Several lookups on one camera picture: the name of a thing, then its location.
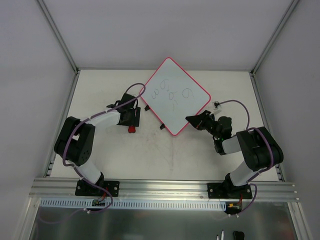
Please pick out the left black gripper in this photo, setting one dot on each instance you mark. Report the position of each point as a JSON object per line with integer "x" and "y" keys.
{"x": 136, "y": 116}

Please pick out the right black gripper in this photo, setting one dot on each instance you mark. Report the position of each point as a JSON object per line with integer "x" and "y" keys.
{"x": 203, "y": 122}

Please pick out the red whiteboard eraser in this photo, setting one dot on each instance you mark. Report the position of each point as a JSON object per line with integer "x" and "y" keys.
{"x": 131, "y": 129}

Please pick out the pink framed whiteboard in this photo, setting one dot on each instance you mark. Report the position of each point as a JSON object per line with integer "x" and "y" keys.
{"x": 172, "y": 94}

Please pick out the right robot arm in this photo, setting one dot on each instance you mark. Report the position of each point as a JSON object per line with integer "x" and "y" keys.
{"x": 259, "y": 149}

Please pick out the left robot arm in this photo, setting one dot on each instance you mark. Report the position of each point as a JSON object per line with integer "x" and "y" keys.
{"x": 76, "y": 138}

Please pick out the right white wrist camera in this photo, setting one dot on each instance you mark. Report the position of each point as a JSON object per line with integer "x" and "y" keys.
{"x": 216, "y": 106}

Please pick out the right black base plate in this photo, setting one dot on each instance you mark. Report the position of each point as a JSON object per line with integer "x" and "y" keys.
{"x": 220, "y": 191}

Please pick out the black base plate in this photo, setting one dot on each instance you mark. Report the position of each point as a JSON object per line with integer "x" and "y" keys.
{"x": 85, "y": 189}
{"x": 220, "y": 191}

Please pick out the right aluminium frame post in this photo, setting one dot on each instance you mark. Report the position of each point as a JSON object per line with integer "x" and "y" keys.
{"x": 275, "y": 34}

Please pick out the aluminium frame post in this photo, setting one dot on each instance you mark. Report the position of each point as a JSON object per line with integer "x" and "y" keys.
{"x": 57, "y": 34}
{"x": 275, "y": 34}

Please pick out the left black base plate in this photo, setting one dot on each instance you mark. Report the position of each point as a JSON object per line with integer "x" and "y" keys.
{"x": 85, "y": 189}

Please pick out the slotted cable duct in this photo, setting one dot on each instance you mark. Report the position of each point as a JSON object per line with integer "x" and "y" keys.
{"x": 134, "y": 204}

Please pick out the aluminium mounting rail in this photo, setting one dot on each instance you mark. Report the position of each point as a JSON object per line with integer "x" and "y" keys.
{"x": 267, "y": 191}

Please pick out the left aluminium frame post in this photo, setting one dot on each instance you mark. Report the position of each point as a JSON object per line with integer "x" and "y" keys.
{"x": 57, "y": 34}

